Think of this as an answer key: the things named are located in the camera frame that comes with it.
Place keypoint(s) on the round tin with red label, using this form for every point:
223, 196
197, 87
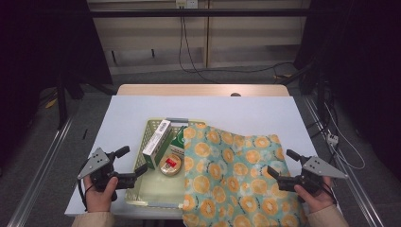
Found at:
170, 167

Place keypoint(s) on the orange slice print cloth bag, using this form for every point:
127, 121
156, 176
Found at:
227, 176

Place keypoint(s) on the white power strip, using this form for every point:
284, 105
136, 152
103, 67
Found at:
332, 139

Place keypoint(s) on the orange slice print cloth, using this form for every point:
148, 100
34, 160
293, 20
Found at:
220, 110

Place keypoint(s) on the dark curtain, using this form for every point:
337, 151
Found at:
38, 47
372, 63

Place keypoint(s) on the black horizontal bar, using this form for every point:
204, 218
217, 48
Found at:
142, 13

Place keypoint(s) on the white wall socket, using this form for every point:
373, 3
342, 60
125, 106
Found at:
190, 3

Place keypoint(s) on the black wall bracket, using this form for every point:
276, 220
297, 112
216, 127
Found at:
114, 57
153, 53

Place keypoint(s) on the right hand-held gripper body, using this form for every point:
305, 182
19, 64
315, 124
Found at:
315, 170

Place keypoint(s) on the long white and green box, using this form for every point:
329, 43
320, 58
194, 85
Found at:
156, 142

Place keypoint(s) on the small dark round object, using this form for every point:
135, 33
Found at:
235, 94

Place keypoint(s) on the light green plastic basket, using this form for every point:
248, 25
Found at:
157, 189

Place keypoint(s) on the person's right hand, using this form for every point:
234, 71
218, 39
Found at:
318, 200

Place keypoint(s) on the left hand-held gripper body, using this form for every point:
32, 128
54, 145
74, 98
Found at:
101, 170

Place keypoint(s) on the small black floor item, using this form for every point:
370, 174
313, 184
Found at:
85, 134

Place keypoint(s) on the person's left hand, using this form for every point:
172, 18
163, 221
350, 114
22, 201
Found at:
98, 200

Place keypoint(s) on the green carton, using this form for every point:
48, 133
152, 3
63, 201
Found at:
178, 142

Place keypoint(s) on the yellow tape piece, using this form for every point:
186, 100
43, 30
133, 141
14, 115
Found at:
51, 103

